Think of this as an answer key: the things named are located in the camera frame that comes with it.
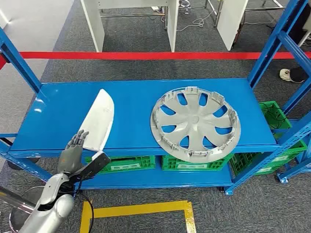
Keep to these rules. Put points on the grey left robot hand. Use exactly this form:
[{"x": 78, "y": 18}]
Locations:
[{"x": 69, "y": 159}]

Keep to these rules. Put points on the white curved plastic panel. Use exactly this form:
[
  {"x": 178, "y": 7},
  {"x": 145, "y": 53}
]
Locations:
[{"x": 100, "y": 122}]

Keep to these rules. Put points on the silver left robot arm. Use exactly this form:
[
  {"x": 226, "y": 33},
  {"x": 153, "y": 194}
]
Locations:
[{"x": 52, "y": 189}]

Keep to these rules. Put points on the blue metal shelf rack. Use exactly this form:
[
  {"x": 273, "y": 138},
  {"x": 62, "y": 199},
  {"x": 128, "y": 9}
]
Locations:
[
  {"x": 295, "y": 168},
  {"x": 133, "y": 112}
]

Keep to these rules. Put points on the green plastic crate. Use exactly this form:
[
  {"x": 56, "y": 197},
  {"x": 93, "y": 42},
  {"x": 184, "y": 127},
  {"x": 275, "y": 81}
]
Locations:
[
  {"x": 243, "y": 164},
  {"x": 170, "y": 164},
  {"x": 146, "y": 162},
  {"x": 272, "y": 112}
]

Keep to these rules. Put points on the yellow floor tape square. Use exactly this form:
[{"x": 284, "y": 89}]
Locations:
[{"x": 136, "y": 210}]

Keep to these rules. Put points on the white desk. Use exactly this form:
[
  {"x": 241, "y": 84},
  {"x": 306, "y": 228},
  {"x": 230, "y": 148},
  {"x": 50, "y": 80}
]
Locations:
[
  {"x": 230, "y": 22},
  {"x": 96, "y": 25}
]

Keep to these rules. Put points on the red barrier belt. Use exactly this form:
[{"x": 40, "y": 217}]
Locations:
[{"x": 146, "y": 55}]

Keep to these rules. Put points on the silver wheel hubcap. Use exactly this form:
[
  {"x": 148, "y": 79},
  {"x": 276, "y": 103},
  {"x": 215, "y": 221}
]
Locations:
[{"x": 194, "y": 123}]

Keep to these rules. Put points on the chrome stool base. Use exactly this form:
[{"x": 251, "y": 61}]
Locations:
[{"x": 186, "y": 4}]

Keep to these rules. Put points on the person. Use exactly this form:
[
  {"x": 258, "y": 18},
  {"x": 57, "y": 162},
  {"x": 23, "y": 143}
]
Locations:
[{"x": 285, "y": 74}]

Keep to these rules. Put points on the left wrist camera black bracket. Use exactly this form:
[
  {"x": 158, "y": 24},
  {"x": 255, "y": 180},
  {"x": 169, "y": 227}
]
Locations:
[{"x": 94, "y": 167}]

